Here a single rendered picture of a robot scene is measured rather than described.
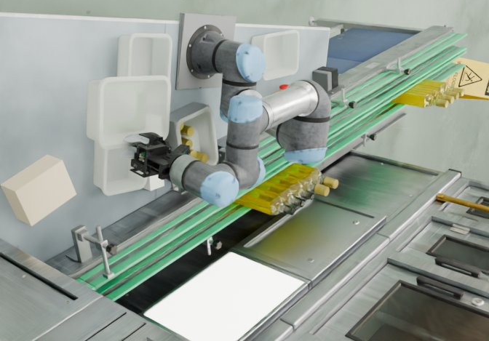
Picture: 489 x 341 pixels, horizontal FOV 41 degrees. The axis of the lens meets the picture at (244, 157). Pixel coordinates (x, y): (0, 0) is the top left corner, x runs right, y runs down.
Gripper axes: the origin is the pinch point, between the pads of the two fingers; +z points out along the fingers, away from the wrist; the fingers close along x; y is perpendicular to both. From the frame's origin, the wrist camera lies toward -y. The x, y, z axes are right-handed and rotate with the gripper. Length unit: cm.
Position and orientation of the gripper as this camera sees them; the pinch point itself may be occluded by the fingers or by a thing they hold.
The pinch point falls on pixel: (131, 140)
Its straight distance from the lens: 166.0
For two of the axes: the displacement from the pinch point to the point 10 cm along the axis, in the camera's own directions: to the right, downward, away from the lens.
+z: -7.4, -3.3, 5.8
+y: -6.5, 1.6, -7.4
